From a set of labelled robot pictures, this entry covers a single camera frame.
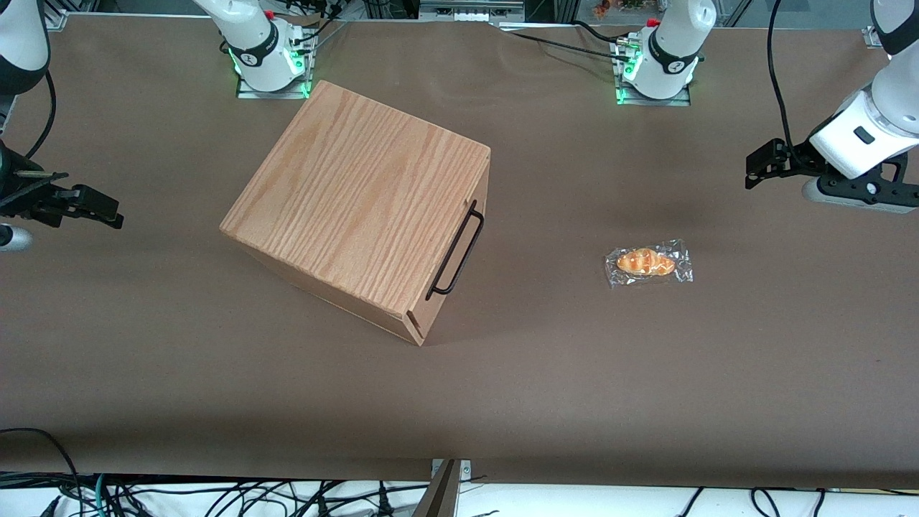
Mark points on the aluminium frame rail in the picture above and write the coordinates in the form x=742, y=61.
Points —
x=467, y=10

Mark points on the oak wooden drawer cabinet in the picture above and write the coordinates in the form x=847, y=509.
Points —
x=344, y=201

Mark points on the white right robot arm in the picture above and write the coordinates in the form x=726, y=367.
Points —
x=251, y=36

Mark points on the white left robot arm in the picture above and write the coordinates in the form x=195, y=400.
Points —
x=894, y=86

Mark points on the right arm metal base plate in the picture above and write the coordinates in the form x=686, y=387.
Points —
x=251, y=93

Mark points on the small metal bracket plate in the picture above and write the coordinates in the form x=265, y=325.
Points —
x=464, y=470

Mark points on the brown wedge post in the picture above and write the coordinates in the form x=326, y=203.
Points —
x=439, y=495

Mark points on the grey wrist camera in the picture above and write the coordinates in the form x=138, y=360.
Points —
x=820, y=190
x=13, y=238

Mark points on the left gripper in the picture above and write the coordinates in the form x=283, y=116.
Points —
x=795, y=162

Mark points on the dark teal round object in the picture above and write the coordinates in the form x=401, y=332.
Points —
x=99, y=495

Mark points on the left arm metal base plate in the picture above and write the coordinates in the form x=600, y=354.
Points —
x=678, y=99

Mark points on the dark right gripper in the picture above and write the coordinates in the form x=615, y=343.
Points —
x=16, y=192

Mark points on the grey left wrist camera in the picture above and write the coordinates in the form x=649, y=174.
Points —
x=820, y=190

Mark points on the bread roll in clear wrapper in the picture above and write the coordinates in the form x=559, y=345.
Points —
x=646, y=262

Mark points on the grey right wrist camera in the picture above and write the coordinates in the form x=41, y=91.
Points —
x=13, y=238

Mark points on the aluminium corner profile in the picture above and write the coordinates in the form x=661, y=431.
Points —
x=876, y=37
x=56, y=16

